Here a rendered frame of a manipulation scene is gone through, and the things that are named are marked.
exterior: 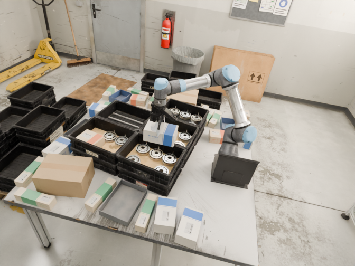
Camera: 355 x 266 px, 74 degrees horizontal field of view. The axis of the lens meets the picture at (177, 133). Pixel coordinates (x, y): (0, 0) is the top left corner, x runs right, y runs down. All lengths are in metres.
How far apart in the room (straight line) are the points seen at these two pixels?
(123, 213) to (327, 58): 4.16
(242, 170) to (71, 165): 1.16
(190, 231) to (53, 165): 0.96
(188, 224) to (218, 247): 0.22
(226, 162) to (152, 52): 3.45
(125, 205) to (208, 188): 0.60
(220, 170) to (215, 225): 0.38
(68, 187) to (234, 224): 1.08
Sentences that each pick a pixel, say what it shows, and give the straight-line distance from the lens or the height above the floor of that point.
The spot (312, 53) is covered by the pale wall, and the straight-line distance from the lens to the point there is 4.73.
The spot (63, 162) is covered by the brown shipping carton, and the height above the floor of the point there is 0.86.
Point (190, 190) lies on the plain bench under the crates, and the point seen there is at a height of 0.70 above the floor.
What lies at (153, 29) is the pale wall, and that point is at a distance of 4.65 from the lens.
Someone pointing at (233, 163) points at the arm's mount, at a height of 0.92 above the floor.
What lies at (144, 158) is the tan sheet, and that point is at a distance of 1.73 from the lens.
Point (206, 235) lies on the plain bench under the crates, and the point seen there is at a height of 0.70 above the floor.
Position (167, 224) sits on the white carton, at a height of 0.79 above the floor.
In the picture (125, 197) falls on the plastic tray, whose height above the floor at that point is 0.70.
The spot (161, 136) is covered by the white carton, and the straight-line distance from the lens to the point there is 1.47.
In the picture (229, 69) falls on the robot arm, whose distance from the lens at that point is 1.57.
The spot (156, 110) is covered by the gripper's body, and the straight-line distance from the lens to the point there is 1.43.
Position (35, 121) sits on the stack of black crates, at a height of 0.49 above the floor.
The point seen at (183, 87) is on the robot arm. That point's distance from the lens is 1.39.
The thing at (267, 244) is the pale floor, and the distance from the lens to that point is 2.54.
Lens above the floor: 2.05
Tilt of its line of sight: 38 degrees down
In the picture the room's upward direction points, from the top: 8 degrees clockwise
